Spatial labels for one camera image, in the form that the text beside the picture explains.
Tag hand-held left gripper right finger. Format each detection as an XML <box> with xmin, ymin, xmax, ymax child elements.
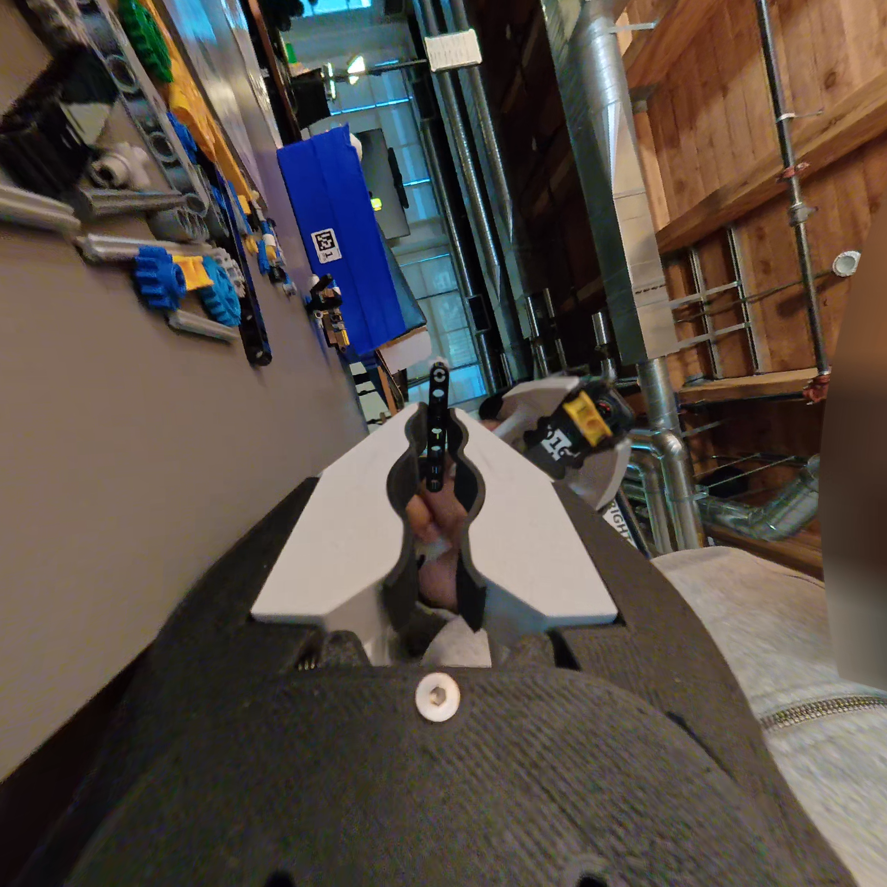
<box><xmin>449</xmin><ymin>409</ymin><xmax>619</xmax><ymax>666</ymax></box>

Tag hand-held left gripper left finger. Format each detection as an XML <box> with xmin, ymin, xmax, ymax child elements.
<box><xmin>251</xmin><ymin>404</ymin><xmax>431</xmax><ymax>666</ymax></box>

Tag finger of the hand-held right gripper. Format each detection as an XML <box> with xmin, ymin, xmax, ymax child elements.
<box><xmin>570</xmin><ymin>442</ymin><xmax>633</xmax><ymax>515</ymax></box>
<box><xmin>493</xmin><ymin>377</ymin><xmax>590</xmax><ymax>448</ymax></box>

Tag short black lego beam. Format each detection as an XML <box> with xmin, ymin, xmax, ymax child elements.
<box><xmin>419</xmin><ymin>360</ymin><xmax>451</xmax><ymax>493</ymax></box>

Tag small black yellow lego assembly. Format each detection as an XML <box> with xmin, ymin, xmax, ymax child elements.
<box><xmin>307</xmin><ymin>273</ymin><xmax>349</xmax><ymax>352</ymax></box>

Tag long black lego beam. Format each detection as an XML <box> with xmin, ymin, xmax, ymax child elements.
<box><xmin>215</xmin><ymin>166</ymin><xmax>273</xmax><ymax>367</ymax></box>

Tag short grey lego axle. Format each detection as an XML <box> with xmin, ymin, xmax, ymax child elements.
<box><xmin>166</xmin><ymin>308</ymin><xmax>240</xmax><ymax>345</ymax></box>

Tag small yellow white lego pieces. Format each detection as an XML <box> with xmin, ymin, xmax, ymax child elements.
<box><xmin>241</xmin><ymin>218</ymin><xmax>299</xmax><ymax>298</ymax></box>

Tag grey lego cylinder connector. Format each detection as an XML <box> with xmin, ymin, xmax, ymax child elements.
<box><xmin>149</xmin><ymin>208</ymin><xmax>213</xmax><ymax>242</ymax></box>

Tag dark grey lego axle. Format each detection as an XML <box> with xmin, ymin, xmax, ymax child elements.
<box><xmin>75</xmin><ymin>187</ymin><xmax>209</xmax><ymax>220</ymax></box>

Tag small blue lego gear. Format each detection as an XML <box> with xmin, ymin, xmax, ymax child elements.
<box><xmin>166</xmin><ymin>111</ymin><xmax>203</xmax><ymax>164</ymax></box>

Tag white lego pipe connector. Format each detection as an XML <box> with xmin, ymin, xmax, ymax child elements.
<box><xmin>90</xmin><ymin>142</ymin><xmax>151</xmax><ymax>190</ymax></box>

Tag long light grey lego axle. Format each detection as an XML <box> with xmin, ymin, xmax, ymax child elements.
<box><xmin>0</xmin><ymin>182</ymin><xmax>83</xmax><ymax>237</ymax></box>

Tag long grey lego beam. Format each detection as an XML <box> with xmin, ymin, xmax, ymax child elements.
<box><xmin>90</xmin><ymin>0</ymin><xmax>212</xmax><ymax>212</ymax></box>

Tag yellow lego plate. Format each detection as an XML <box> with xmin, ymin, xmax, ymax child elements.
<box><xmin>142</xmin><ymin>0</ymin><xmax>263</xmax><ymax>209</ymax></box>

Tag black lego tire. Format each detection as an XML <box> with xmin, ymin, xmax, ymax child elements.
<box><xmin>0</xmin><ymin>52</ymin><xmax>120</xmax><ymax>203</ymax></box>

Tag green lego gear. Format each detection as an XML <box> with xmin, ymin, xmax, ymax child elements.
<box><xmin>118</xmin><ymin>0</ymin><xmax>174</xmax><ymax>84</ymax></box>

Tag person's right hand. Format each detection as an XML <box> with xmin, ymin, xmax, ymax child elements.
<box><xmin>405</xmin><ymin>485</ymin><xmax>467</xmax><ymax>614</ymax></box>

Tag grey conduit pipes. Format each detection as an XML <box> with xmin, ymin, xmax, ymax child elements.
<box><xmin>414</xmin><ymin>0</ymin><xmax>528</xmax><ymax>392</ymax></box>

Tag blue plastic bin with tag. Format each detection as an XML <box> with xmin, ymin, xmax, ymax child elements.
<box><xmin>277</xmin><ymin>125</ymin><xmax>427</xmax><ymax>361</ymax></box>

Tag grey zip hoodie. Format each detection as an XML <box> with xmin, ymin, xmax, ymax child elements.
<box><xmin>651</xmin><ymin>546</ymin><xmax>887</xmax><ymax>887</ymax></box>

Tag grey monitor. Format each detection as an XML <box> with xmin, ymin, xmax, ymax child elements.
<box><xmin>357</xmin><ymin>128</ymin><xmax>411</xmax><ymax>241</ymax></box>

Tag metal pipe with red clamps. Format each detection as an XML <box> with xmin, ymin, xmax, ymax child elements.
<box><xmin>754</xmin><ymin>0</ymin><xmax>834</xmax><ymax>404</ymax></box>

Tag white paper sign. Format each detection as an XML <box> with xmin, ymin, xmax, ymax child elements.
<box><xmin>424</xmin><ymin>29</ymin><xmax>482</xmax><ymax>72</ymax></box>

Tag glossy white board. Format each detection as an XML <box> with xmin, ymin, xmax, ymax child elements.
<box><xmin>159</xmin><ymin>0</ymin><xmax>281</xmax><ymax>205</ymax></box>

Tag flexible silver duct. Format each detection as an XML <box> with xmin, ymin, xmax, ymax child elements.
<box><xmin>699</xmin><ymin>456</ymin><xmax>824</xmax><ymax>543</ymax></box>

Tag metal ventilation duct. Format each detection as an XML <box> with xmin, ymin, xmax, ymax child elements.
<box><xmin>541</xmin><ymin>0</ymin><xmax>683</xmax><ymax>368</ymax></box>

